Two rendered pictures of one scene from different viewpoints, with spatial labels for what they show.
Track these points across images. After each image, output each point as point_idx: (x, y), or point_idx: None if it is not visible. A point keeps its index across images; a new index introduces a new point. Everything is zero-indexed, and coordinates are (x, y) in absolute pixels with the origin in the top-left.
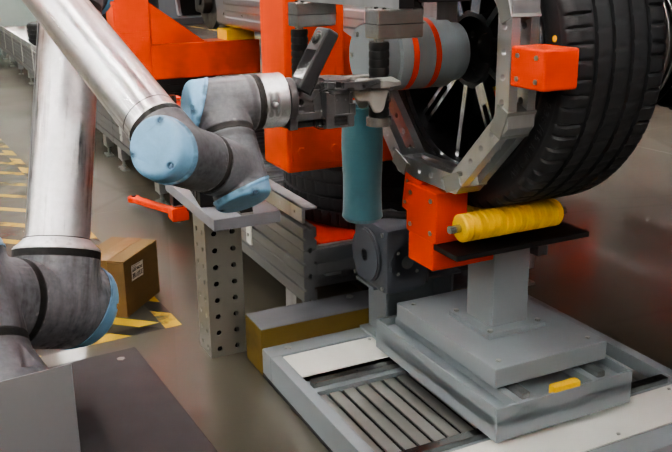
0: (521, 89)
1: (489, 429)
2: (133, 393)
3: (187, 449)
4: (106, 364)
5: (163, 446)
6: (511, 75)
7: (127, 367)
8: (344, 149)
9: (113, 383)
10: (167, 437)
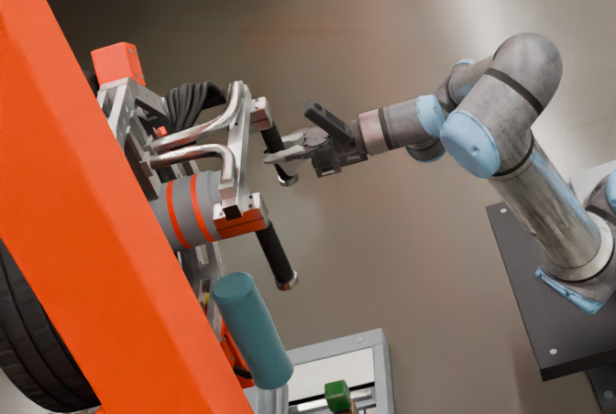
0: (175, 168)
1: (286, 387)
2: (545, 304)
3: (516, 247)
4: (566, 344)
5: (531, 251)
6: (189, 147)
7: (548, 338)
8: (269, 313)
9: (561, 318)
10: (527, 258)
